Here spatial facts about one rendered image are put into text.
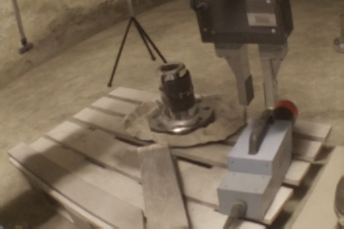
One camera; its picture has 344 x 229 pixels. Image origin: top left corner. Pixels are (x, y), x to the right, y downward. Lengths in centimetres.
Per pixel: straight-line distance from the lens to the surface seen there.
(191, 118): 149
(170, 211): 101
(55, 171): 147
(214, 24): 92
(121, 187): 130
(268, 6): 85
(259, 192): 98
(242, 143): 108
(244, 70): 100
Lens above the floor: 91
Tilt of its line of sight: 24 degrees down
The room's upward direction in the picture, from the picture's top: 13 degrees counter-clockwise
